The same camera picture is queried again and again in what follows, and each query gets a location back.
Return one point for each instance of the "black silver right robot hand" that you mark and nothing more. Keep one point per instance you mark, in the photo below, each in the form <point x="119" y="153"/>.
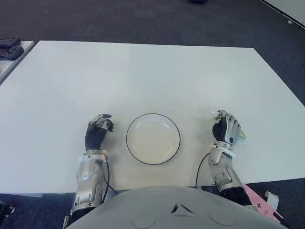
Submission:
<point x="227" y="128"/>

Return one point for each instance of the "pink cardboard box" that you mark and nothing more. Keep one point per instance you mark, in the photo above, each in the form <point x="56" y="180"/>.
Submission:
<point x="262" y="205"/>

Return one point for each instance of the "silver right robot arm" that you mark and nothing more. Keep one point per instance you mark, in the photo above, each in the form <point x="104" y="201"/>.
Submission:
<point x="224" y="171"/>

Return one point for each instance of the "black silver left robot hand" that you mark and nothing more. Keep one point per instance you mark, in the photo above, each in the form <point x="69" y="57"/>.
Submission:
<point x="94" y="138"/>

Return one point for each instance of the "black game controller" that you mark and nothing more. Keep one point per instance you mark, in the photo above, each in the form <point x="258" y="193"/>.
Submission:
<point x="9" y="42"/>
<point x="12" y="53"/>

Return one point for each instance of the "grey robot torso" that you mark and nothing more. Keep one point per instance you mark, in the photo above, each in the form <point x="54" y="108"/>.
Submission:
<point x="176" y="210"/>

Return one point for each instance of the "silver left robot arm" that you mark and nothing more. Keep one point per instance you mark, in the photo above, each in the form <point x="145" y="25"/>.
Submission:
<point x="88" y="174"/>

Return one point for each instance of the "green toothpaste tube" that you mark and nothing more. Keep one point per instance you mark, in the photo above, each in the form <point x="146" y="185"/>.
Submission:
<point x="214" y="113"/>

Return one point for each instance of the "white side table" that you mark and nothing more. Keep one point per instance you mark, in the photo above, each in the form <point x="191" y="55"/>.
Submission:
<point x="9" y="66"/>

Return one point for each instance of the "white paper strip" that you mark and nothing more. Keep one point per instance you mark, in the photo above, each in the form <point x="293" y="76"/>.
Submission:
<point x="272" y="199"/>

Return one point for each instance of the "white plate with black rim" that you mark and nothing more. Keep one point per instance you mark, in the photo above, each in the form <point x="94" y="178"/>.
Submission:
<point x="153" y="140"/>

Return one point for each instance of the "black wheeled base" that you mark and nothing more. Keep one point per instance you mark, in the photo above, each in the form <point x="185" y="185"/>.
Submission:
<point x="6" y="208"/>

